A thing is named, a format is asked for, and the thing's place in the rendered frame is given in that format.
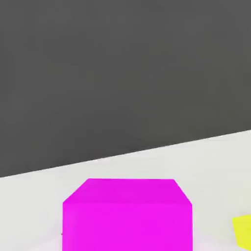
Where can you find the small yellow cube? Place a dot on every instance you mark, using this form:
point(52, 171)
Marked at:
point(243, 231)

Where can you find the small magenta cube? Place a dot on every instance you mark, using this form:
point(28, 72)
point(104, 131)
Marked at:
point(127, 219)

